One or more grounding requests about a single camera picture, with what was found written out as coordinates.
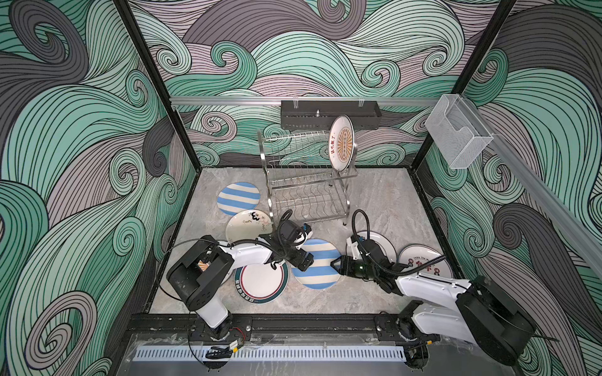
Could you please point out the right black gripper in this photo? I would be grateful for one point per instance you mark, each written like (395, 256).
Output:
(344, 265)

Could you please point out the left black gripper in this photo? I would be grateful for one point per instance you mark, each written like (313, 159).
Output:
(298, 261)

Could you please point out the white plate cloud emblem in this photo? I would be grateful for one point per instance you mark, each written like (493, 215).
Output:
(386, 246)

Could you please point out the blue striped plate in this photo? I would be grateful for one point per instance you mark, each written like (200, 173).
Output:
(320, 275)
(238, 197)

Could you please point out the orange sun plate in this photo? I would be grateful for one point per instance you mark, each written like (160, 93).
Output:
(203, 264)
(341, 143)

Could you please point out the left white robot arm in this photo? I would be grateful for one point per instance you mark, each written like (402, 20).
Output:
(197, 276)

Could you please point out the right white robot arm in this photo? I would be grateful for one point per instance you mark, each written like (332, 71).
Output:
(476, 311)

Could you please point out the white plate black squiggle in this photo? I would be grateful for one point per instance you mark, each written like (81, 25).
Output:
(248, 224)

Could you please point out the green rimmed white plate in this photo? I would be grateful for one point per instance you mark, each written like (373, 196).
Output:
(260, 283)

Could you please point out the white plate red characters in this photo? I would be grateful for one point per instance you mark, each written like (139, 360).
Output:
(416, 255)

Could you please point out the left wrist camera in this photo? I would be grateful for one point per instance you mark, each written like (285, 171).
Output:
(307, 232)

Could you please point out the steel wire dish rack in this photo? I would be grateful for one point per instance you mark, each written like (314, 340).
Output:
(300, 178)

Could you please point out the black perforated wall shelf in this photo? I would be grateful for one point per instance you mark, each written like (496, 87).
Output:
(319, 115)

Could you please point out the clear acrylic wall box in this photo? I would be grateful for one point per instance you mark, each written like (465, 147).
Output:
(458, 130)

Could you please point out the aluminium wall rail back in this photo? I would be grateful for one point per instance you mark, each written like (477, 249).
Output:
(276, 101)

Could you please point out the aluminium wall rail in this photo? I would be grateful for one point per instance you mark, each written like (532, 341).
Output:
(513, 143)
(276, 101)

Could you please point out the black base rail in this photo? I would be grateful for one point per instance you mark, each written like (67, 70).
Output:
(310, 323)

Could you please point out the white slotted cable duct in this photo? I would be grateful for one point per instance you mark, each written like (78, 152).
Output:
(393, 354)

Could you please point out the aluminium wall rail right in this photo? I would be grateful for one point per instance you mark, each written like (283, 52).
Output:
(513, 143)

